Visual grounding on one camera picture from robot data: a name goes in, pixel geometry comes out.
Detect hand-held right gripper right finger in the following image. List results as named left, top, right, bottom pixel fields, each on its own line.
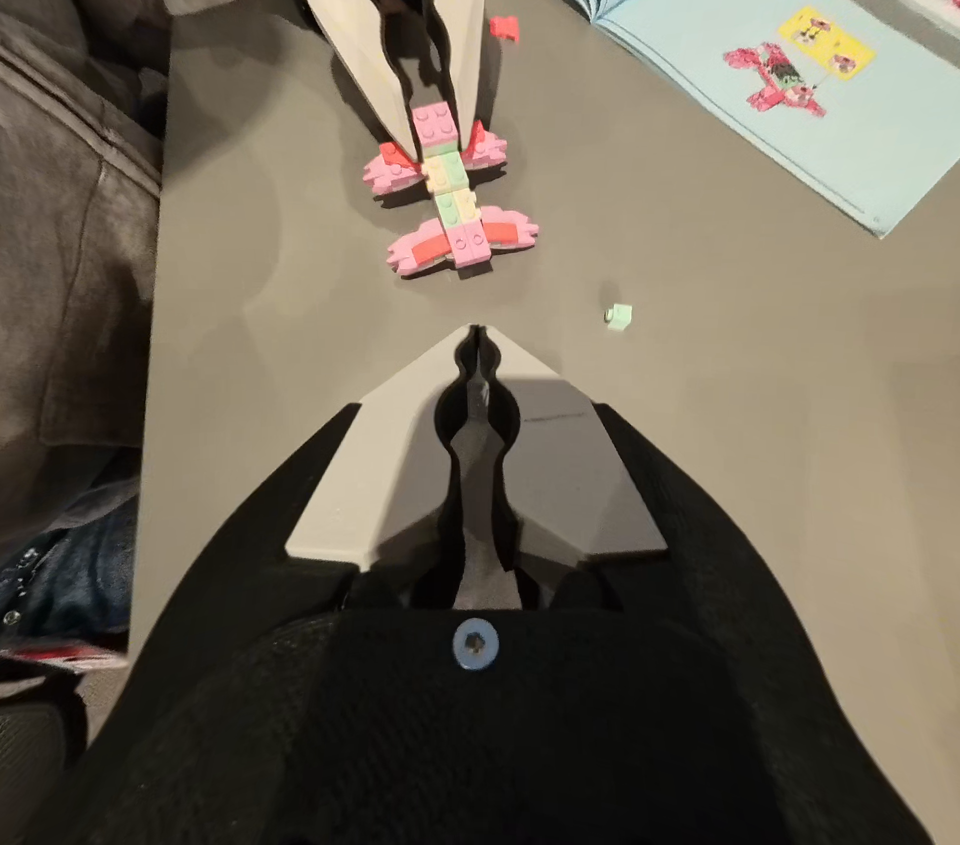
left=480, top=326, right=669, bottom=570

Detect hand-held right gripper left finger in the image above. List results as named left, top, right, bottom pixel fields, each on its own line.
left=285, top=323, right=481, bottom=572

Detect pink toy brick model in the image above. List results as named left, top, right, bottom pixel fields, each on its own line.
left=363, top=101, right=541, bottom=280

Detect open light blue instruction booklet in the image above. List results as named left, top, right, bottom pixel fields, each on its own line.
left=491, top=0, right=960, bottom=239

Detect person's blue jeans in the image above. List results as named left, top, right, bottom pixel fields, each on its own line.
left=0, top=496, right=140, bottom=640

